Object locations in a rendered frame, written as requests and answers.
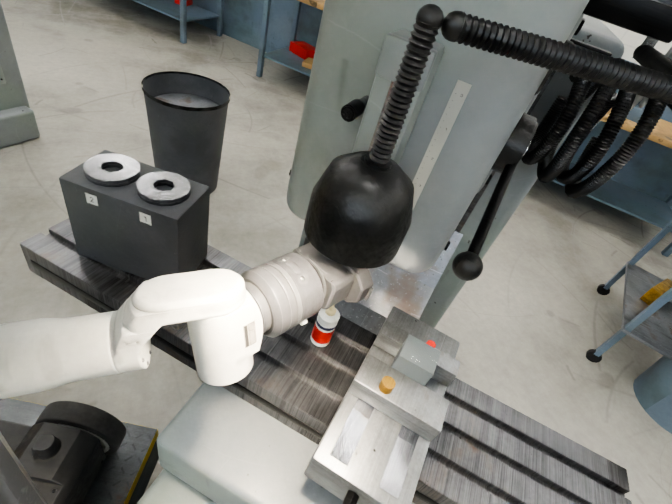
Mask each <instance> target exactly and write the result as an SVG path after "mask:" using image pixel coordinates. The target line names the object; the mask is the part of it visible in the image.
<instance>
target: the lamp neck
mask: <svg viewBox="0 0 672 504"><path fill-rule="evenodd" d="M415 19H416V23H415V24H413V27H414V30H412V31H411V35H412V36H411V37H410V38H408V40H409V43H408V44H407V45H406V48H407V50H405V51H404V55H405V56H404V57H402V61H403V62H402V63H400V69H398V71H397V72H398V75H396V77H395V78H396V81H394V83H393V84H394V86H393V87H392V92H391V93H390V98H388V103H387V104H386V109H384V114H383V115H382V117H383V119H381V121H380V122H381V124H379V129H378V130H377V133H378V134H376V136H375V137H376V139H374V143H373V144H372V147H373V148H371V150H370V151H371V153H369V156H370V160H371V161H372V162H374V163H376V164H378V165H386V164H387V163H388V162H390V159H389V158H391V156H392V155H391V154H392V153H393V149H394V148H395V144H397V139H398V138H399V136H398V135H399V134H400V133H401V131H400V130H401V129H402V125H403V124H404V119H406V114H408V109H409V108H410V103H412V101H413V100H412V98H413V97H415V94H414V92H416V91H417V88H416V87H417V86H419V82H418V81H419V80H421V75H422V74H423V73H424V71H423V69H424V68H425V67H426V64H425V63H426V62H427V61H428V57H427V56H429V55H431V52H430V50H431V49H432V48H433V44H432V43H434V42H435V41H436V39H435V36H437V35H438V30H439V29H440V28H441V26H442V24H443V20H444V16H443V11H442V10H441V8H440V7H439V6H437V5H435V4H426V5H424V6H422V7H421V8H420V9H419V11H418V12H417V15H416V18H415Z"/></svg>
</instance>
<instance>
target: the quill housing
mask: <svg viewBox="0 0 672 504"><path fill-rule="evenodd" d="M588 2H589V0H325V3H324V8H323V13H322V18H321V23H320V28H319V33H318V38H317V43H316V48H315V54H314V59H313V64H312V69H311V74H310V79H309V84H308V89H307V94H306V99H305V104H304V109H303V114H302V119H301V124H300V129H299V134H298V139H297V144H296V149H295V154H294V159H293V164H292V168H291V170H290V172H289V175H290V179H289V184H288V189H287V204H288V206H289V209H290V210H291V211H292V212H293V213H294V214H295V215H296V216H298V217H299V218H301V219H303V220H305V217H306V213H307V209H308V205H309V201H310V197H311V193H312V190H313V187H314V186H315V184H316V183H317V181H318V180H319V179H320V177H321V176H322V174H323V173H324V171H325V170H326V169H327V167H328V166H329V164H330V163H331V162H332V160H333V159H334V158H336V157H337V156H340V155H343V154H348V153H352V151H353V147H354V144H355V141H356V138H357V134H358V131H359V128H360V125H361V121H362V118H363V115H364V112H365V109H364V112H363V113H362V114H361V115H360V116H358V117H357V118H356V119H354V120H353V121H351V122H347V121H345V120H344V119H343V118H342V116H341V109H342V107H343V106H344V105H346V104H347V103H349V102H351V101H352V100H354V99H361V98H362V97H364V96H366V95H367V96H369V95H370V92H371V89H372V85H373V82H374V79H375V76H376V74H375V70H376V67H377V63H378V60H379V57H380V54H381V50H382V47H383V44H384V40H385V37H386V35H387V34H388V33H394V32H396V31H399V30H404V29H405V30H407V31H410V32H411V31H412V30H414V27H413V24H415V23H416V19H415V18H416V15H417V12H418V11H419V9H420V8H421V7H422V6H424V5H426V4H435V5H437V6H439V7H440V8H441V10H442V11H443V16H444V18H445V17H446V15H447V14H448V13H450V12H452V11H462V12H465V13H466V15H468V14H471V15H472V17H474V16H478V18H479V19H480V18H484V20H485V21H486V20H490V21H491V23H492V22H494V21H496V22H497V24H499V23H502V24H503V26H505V25H509V28H511V27H515V29H521V31H527V33H529V32H533V34H534V35H535V34H539V36H545V38H551V40H552V39H554V40H557V42H558V41H562V43H565V42H566V40H567V38H568V36H569V35H570V33H571V31H572V30H573V28H574V26H575V25H576V23H577V21H578V19H579V18H580V16H581V14H582V13H583V11H584V9H585V7H586V6H587V4H588ZM435 39H436V42H438V43H441V44H442V45H443V46H444V53H443V55H442V58H441V60H440V63H439V65H438V68H437V70H436V73H435V75H434V78H433V80H432V82H431V85H430V87H429V90H428V92H427V95H426V97H425V100H424V102H423V105H422V107H421V110H420V112H419V115H418V117H417V120H416V122H415V125H414V127H413V130H412V132H411V135H410V137H409V139H408V142H407V144H406V147H405V149H404V152H403V154H402V157H401V159H400V162H399V164H398V165H399V166H400V167H401V169H402V170H403V171H404V172H405V173H406V174H407V176H408V177H409V178H410V179H411V181H412V183H413V186H414V198H413V211H412V222H411V225H410V228H409V230H408V232H407V234H406V236H405V238H404V240H403V242H402V244H401V246H400V248H399V250H398V252H397V254H396V256H395V258H394V259H393V260H392V261H391V262H389V263H391V264H393V265H395V266H397V267H399V268H401V269H403V270H405V271H408V272H411V273H421V272H424V271H426V270H428V269H430V268H431V267H432V266H433V265H434V264H435V262H436V261H437V260H438V258H439V256H440V255H441V253H442V251H443V250H444V251H446V250H447V249H448V247H449V245H450V241H449V239H450V238H451V236H452V234H453V232H454V231H455V229H456V227H457V226H458V224H459V222H460V221H461V219H462V217H463V215H464V214H465V212H466V210H467V209H468V207H469V205H470V203H471V202H472V200H473V198H474V197H475V195H476V193H477V192H478V190H479V188H480V186H481V185H482V183H483V181H484V180H485V178H486V176H487V175H488V173H489V171H490V169H491V168H492V166H493V164H494V163H495V161H496V159H497V157H498V156H499V154H500V152H501V151H502V149H503V147H504V146H505V144H506V142H507V140H508V139H509V137H510V135H511V134H512V132H513V130H514V128H515V127H516V125H517V123H518V122H519V120H520V118H521V117H522V115H523V113H524V111H525V110H526V108H527V106H528V105H529V103H530V101H531V100H532V98H533V96H534V95H536V94H538V93H539V91H540V90H541V89H542V87H543V86H544V84H545V83H546V81H547V79H548V78H549V76H550V74H551V73H552V70H551V69H546V68H545V67H544V68H542V67H540V66H535V65H534V64H529V63H528V62H527V63H524V62H523V61H517V59H515V60H514V59H512V58H511V57H509V58H506V56H505V55H504V56H500V54H494V52H491V53H489V52H488V50H486V51H482V49H481V48H480V49H476V47H473V48H472V47H470V45H467V46H464V44H463V43H462V44H458V42H451V41H448V40H446V39H445V38H444V37H443V35H442V33H441V28H440V29H439V30H438V35H437V36H435Z"/></svg>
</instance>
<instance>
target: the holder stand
mask: <svg viewBox="0 0 672 504"><path fill-rule="evenodd" d="M59 181H60V185H61V189H62V193H63V197H64V201H65V205H66V208H67V212H68V216H69V220H70V224H71V228H72V232H73V235H74V239H75V243H76V247H77V251H78V254H79V255H81V256H84V257H87V258H89V259H92V260H95V261H98V262H100V263H103V264H106V265H109V266H111V267H114V268H117V269H120V270H123V271H125V272H128V273H131V274H134V275H136V276H139V277H142V278H145V279H148V280H150V279H153V278H155V277H159V276H163V275H170V274H178V273H186V272H193V271H195V270H196V269H197V267H198V266H199V265H200V264H201V262H202V261H203V260H204V258H205V257H206V256H207V249H208V225H209V201H210V187H209V186H207V185H204V184H201V183H198V182H195V181H192V180H190V179H187V178H185V177H183V176H181V175H179V174H177V173H172V172H168V171H164V170H161V169H159V168H156V167H153V166H150V165H147V164H145V163H142V162H139V161H136V160H135V159H133V158H131V157H129V156H125V155H121V154H116V153H114V152H111V151H108V150H103V151H102V152H100V153H98V154H97V155H95V156H94V157H91V158H89V159H88V160H87V161H85V162H84V163H82V164H80V165H79V166H77V167H75V168H74V169H72V170H70V171H69V172H67V173H65V174H64V175H62V176H60V177H59Z"/></svg>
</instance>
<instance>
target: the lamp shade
mask: <svg viewBox="0 0 672 504"><path fill-rule="evenodd" d="M369 153H371V151H359V152H354V153H348V154H343V155H340V156H337V157H336V158H334V159H333V160H332V162H331V163H330V164H329V166H328V167H327V169H326V170H325V171H324V173H323V174H322V176H321V177H320V179H319V180H318V181H317V183H316V184H315V186H314V187H313V190H312V193H311V197H310V201H309V205H308V209H307V213H306V217H305V221H304V230H305V234H306V236H307V238H308V240H309V241H310V243H311V244H312V245H313V246H314V248H315V249H317V250H318V251H319V252H320V253H321V254H323V255H324V256H326V257H327V258H329V259H331V260H333V261H335V262H337V263H340V264H342V265H345V266H349V267H354V268H363V269H369V268H377V267H381V266H383V265H386V264H388V263H389V262H391V261H392V260H393V259H394V258H395V256H396V254H397V252H398V250H399V248H400V246H401V244H402V242H403V240H404V238H405V236H406V234H407V232H408V230H409V228H410V225H411V222H412V211H413V198H414V186H413V183H412V181H411V179H410V178H409V177H408V176H407V174H406V173H405V172H404V171H403V170H402V169H401V167H400V166H399V165H398V164H397V163H396V162H395V161H394V160H392V159H391V158H389V159H390V162H388V163H387V164H386V165H378V164H376V163H374V162H372V161H371V160H370V156H369Z"/></svg>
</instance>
